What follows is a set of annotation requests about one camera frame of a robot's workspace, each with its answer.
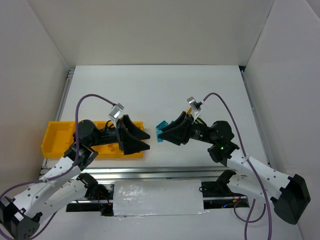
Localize light blue small lego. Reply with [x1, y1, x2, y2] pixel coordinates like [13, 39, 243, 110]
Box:
[155, 129, 166, 144]

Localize small orange lego in bin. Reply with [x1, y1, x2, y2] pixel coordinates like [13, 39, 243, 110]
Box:
[108, 144, 116, 152]

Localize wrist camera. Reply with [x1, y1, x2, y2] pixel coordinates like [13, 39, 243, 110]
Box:
[108, 103, 124, 126]
[186, 96, 204, 121]

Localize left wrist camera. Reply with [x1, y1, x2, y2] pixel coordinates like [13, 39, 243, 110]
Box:
[108, 103, 124, 126]

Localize aluminium rail frame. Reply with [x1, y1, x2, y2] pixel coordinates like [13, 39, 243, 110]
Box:
[41, 65, 280, 216]

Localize white taped sheet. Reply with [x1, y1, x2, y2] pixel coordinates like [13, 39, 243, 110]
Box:
[113, 179, 205, 217]

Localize yellow three-compartment bin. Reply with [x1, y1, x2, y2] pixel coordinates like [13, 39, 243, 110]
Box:
[41, 121, 143, 160]

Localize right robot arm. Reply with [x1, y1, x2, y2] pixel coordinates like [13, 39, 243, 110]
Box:
[158, 111, 311, 225]

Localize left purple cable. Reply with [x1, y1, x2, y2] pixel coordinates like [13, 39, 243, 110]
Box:
[0, 93, 116, 238]

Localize blue long lego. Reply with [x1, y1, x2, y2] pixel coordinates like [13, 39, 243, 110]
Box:
[155, 120, 169, 131]

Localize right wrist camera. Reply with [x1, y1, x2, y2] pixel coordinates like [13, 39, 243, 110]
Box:
[186, 96, 204, 121]

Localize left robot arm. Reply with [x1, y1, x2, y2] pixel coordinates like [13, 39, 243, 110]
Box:
[0, 114, 150, 240]

